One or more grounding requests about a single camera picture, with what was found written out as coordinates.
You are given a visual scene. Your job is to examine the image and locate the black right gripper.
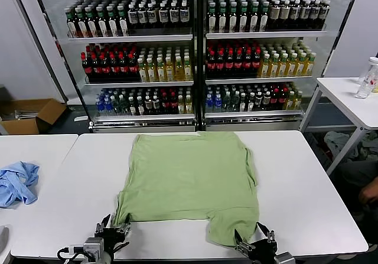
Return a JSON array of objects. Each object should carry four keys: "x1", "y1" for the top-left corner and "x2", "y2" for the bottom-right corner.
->
[{"x1": 234, "y1": 221, "x2": 278, "y2": 264}]

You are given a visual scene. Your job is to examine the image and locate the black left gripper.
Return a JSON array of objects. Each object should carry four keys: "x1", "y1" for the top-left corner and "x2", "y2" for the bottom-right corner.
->
[{"x1": 94, "y1": 213, "x2": 132, "y2": 255}]

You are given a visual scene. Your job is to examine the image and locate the light green t-shirt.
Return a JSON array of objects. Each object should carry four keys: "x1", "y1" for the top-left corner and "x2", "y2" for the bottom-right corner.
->
[{"x1": 114, "y1": 131, "x2": 261, "y2": 249}]

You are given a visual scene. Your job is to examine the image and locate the seated person dark clothes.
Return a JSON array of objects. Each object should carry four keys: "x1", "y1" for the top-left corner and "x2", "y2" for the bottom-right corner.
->
[{"x1": 336, "y1": 159, "x2": 378, "y2": 217}]

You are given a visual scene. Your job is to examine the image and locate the crumpled light blue shirt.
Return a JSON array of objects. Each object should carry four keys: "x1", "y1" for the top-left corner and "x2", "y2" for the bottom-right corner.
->
[{"x1": 0, "y1": 161, "x2": 41, "y2": 208}]

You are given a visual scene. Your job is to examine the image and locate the crumpled grey-green garment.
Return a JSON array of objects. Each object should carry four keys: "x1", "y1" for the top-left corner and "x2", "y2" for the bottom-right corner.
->
[
  {"x1": 324, "y1": 131, "x2": 355, "y2": 160},
  {"x1": 359, "y1": 132, "x2": 378, "y2": 161}
]

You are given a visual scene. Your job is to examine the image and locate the open cardboard box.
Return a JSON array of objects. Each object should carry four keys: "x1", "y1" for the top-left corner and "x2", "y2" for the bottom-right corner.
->
[{"x1": 0, "y1": 97, "x2": 68, "y2": 135}]

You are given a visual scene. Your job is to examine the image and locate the bundle of metal rods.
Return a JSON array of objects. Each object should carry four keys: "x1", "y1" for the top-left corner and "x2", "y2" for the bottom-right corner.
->
[{"x1": 1, "y1": 109, "x2": 39, "y2": 120}]

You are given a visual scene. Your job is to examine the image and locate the yellow drink bottle white cap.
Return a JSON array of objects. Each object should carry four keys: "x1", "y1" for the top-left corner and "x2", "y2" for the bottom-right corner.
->
[
  {"x1": 146, "y1": 57, "x2": 157, "y2": 83},
  {"x1": 174, "y1": 56, "x2": 184, "y2": 82},
  {"x1": 279, "y1": 53, "x2": 289, "y2": 78},
  {"x1": 138, "y1": 57, "x2": 148, "y2": 83},
  {"x1": 288, "y1": 53, "x2": 298, "y2": 77},
  {"x1": 155, "y1": 57, "x2": 166, "y2": 82},
  {"x1": 296, "y1": 53, "x2": 307, "y2": 77},
  {"x1": 260, "y1": 53, "x2": 271, "y2": 78},
  {"x1": 183, "y1": 56, "x2": 193, "y2": 82},
  {"x1": 270, "y1": 53, "x2": 280, "y2": 78},
  {"x1": 305, "y1": 53, "x2": 315, "y2": 77},
  {"x1": 165, "y1": 57, "x2": 175, "y2": 82}
]

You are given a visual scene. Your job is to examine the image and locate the white side table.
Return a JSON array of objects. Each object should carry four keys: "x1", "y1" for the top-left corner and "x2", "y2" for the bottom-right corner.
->
[{"x1": 298, "y1": 76, "x2": 378, "y2": 176}]

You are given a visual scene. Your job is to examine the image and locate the clear bottle red label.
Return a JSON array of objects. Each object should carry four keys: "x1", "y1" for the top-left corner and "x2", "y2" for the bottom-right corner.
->
[{"x1": 356, "y1": 56, "x2": 378, "y2": 99}]

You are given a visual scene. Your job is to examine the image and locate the clear bottle yellow label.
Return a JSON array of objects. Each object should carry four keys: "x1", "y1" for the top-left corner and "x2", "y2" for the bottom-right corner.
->
[{"x1": 370, "y1": 69, "x2": 378, "y2": 94}]

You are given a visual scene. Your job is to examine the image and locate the green cap dark tea bottle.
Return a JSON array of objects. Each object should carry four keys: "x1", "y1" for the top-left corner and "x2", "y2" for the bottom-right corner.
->
[
  {"x1": 65, "y1": 7, "x2": 77, "y2": 38},
  {"x1": 96, "y1": 5, "x2": 109, "y2": 37},
  {"x1": 106, "y1": 5, "x2": 119, "y2": 37},
  {"x1": 227, "y1": 1, "x2": 239, "y2": 33},
  {"x1": 75, "y1": 6, "x2": 87, "y2": 38},
  {"x1": 238, "y1": 1, "x2": 249, "y2": 33},
  {"x1": 85, "y1": 6, "x2": 98, "y2": 38},
  {"x1": 217, "y1": 2, "x2": 228, "y2": 34},
  {"x1": 207, "y1": 2, "x2": 218, "y2": 34},
  {"x1": 249, "y1": 1, "x2": 260, "y2": 32},
  {"x1": 117, "y1": 5, "x2": 130, "y2": 37},
  {"x1": 259, "y1": 1, "x2": 270, "y2": 32}
]

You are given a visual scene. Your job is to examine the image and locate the white cap blue label bottle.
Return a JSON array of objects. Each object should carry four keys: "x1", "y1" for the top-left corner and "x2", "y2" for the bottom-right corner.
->
[
  {"x1": 138, "y1": 3, "x2": 149, "y2": 27},
  {"x1": 169, "y1": 1, "x2": 180, "y2": 25},
  {"x1": 158, "y1": 2, "x2": 170, "y2": 25},
  {"x1": 310, "y1": 0, "x2": 321, "y2": 30},
  {"x1": 300, "y1": 0, "x2": 311, "y2": 30},
  {"x1": 128, "y1": 4, "x2": 139, "y2": 27},
  {"x1": 179, "y1": 1, "x2": 191, "y2": 25},
  {"x1": 290, "y1": 0, "x2": 301, "y2": 30},
  {"x1": 320, "y1": 0, "x2": 331, "y2": 29},
  {"x1": 147, "y1": 2, "x2": 159, "y2": 26}
]

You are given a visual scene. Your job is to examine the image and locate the white cap beige label bottle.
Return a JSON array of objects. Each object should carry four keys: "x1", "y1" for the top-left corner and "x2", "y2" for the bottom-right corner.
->
[
  {"x1": 269, "y1": 0, "x2": 281, "y2": 30},
  {"x1": 279, "y1": 0, "x2": 291, "y2": 30}
]

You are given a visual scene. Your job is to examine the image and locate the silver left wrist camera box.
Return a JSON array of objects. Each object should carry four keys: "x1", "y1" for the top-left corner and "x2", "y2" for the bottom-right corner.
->
[{"x1": 83, "y1": 237, "x2": 105, "y2": 259}]

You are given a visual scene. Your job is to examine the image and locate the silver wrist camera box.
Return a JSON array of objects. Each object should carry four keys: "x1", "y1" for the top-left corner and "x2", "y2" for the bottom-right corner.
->
[
  {"x1": 273, "y1": 251, "x2": 296, "y2": 264},
  {"x1": 83, "y1": 237, "x2": 105, "y2": 259}
]

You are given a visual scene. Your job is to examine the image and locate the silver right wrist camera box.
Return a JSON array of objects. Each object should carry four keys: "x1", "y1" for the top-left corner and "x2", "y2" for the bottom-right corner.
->
[{"x1": 273, "y1": 251, "x2": 296, "y2": 264}]

